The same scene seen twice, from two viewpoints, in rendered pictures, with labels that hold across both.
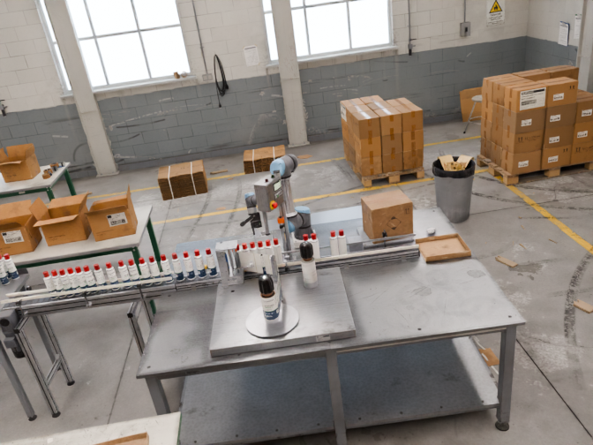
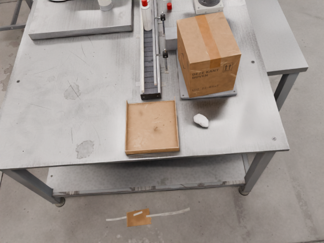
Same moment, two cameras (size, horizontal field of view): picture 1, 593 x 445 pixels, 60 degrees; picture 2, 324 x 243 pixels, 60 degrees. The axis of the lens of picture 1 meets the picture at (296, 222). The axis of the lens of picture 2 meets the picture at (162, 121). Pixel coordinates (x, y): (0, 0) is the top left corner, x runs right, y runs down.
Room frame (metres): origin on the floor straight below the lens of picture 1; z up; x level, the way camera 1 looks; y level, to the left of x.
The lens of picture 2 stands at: (3.14, -1.68, 2.08)
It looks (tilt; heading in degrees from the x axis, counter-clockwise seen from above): 59 degrees down; 95
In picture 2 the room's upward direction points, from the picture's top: 8 degrees counter-clockwise
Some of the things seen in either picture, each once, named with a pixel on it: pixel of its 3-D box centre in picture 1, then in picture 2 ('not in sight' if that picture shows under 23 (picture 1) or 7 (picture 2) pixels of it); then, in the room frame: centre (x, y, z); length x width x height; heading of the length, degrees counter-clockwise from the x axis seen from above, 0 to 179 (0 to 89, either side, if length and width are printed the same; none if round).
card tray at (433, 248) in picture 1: (442, 246); (151, 124); (3.02, -0.96, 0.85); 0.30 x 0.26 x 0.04; 90
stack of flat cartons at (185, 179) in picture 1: (183, 179); not in sight; (7.01, 1.52, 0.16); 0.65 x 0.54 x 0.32; 97
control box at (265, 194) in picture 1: (269, 193); not in sight; (3.11, 0.15, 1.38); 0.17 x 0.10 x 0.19; 145
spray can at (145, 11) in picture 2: (341, 244); (146, 14); (3.02, -0.28, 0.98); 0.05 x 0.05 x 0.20
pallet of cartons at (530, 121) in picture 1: (538, 124); not in sight; (6.07, -3.13, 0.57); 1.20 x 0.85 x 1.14; 95
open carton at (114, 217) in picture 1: (111, 211); not in sight; (4.20, 1.58, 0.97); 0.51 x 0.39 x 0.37; 8
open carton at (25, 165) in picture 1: (17, 163); not in sight; (6.15, 3.25, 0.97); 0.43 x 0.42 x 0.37; 179
